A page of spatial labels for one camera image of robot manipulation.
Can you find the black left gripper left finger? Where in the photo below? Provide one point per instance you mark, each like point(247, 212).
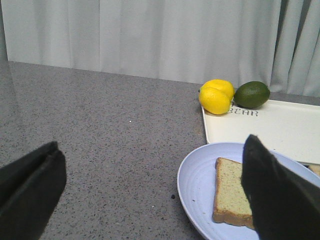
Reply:
point(30, 189)

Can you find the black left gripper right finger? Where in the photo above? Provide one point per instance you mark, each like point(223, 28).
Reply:
point(284, 205)

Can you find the light blue plate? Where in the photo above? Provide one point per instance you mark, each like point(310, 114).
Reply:
point(196, 188)

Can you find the bottom bread slice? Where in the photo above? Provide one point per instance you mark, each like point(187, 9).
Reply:
point(230, 205)

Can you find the white bear tray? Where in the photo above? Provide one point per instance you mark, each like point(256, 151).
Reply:
point(291, 129)

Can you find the wooden cutting board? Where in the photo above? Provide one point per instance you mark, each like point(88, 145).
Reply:
point(315, 169)

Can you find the green lime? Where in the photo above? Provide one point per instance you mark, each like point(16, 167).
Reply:
point(251, 95)

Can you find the front yellow lemon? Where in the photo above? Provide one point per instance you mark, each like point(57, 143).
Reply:
point(214, 100)

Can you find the yellow lemon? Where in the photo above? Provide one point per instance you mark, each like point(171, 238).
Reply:
point(223, 85)
point(214, 100)

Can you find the rear yellow lemon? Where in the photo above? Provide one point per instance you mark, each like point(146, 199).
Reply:
point(223, 85)

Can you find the white curtain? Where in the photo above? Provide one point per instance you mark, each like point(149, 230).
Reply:
point(273, 41)

